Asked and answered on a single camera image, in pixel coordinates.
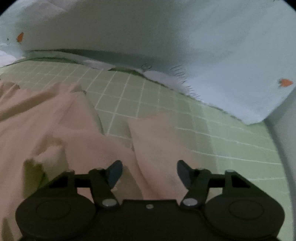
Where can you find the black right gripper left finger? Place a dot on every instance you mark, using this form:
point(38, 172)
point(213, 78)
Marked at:
point(102, 181)

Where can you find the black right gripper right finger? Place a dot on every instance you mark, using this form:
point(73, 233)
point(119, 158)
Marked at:
point(196, 181)

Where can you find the beige long-sleeve shirt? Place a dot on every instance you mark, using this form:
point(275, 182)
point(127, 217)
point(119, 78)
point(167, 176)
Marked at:
point(44, 133)

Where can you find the green grid bed sheet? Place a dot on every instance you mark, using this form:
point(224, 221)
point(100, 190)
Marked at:
point(218, 140)

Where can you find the light blue carrot-print pillow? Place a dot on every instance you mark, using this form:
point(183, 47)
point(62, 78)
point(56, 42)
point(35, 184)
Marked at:
point(228, 54)

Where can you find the white bed frame edge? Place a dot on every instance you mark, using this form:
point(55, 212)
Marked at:
point(281, 125)

